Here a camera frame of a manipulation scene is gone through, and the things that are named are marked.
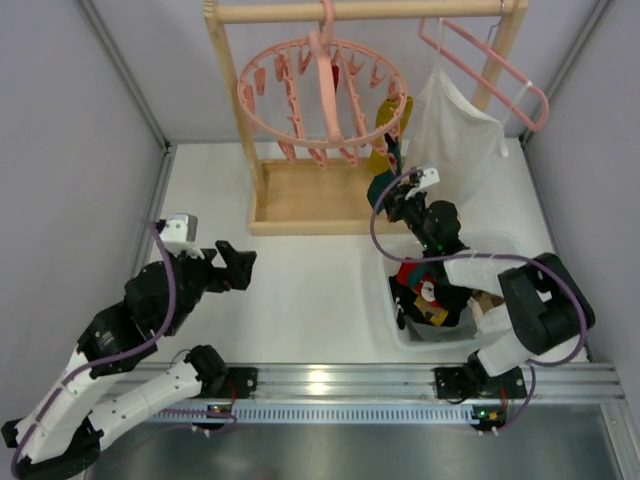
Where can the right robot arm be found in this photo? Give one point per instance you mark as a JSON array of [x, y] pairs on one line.
[[545, 306]]

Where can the white hanging garment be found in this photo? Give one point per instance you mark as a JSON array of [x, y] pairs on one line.
[[451, 135]]

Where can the red santa sock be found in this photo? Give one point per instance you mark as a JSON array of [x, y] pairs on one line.
[[420, 285]]

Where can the yellow sock in basket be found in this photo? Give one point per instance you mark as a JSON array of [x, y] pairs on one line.
[[428, 314]]

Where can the aluminium mounting rail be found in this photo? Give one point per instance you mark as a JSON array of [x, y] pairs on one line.
[[397, 394]]

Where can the white plastic basket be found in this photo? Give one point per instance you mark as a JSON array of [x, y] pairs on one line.
[[475, 329]]

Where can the wooden clothes rack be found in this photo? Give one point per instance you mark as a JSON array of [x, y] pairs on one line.
[[302, 198]]

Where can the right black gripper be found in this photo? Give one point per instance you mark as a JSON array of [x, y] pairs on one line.
[[396, 198]]

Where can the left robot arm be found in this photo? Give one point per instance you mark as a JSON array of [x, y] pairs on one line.
[[67, 432]]

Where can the dark green patterned sock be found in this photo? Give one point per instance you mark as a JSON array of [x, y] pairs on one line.
[[385, 167]]

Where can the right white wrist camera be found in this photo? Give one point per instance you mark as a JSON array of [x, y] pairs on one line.
[[421, 180]]

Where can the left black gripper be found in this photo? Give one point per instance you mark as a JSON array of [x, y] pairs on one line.
[[220, 273]]

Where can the pink round clip hanger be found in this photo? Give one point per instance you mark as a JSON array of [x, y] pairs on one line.
[[345, 121]]

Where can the pink clothes hanger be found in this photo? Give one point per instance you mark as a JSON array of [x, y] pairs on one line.
[[496, 50]]

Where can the red sock on hanger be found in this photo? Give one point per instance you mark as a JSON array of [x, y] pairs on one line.
[[335, 72]]

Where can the black sock in basket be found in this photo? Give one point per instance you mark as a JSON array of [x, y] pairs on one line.
[[404, 299]]

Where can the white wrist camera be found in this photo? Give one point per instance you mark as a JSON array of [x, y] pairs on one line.
[[179, 230], [421, 180]]

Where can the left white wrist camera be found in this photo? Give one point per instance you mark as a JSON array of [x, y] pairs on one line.
[[179, 230]]

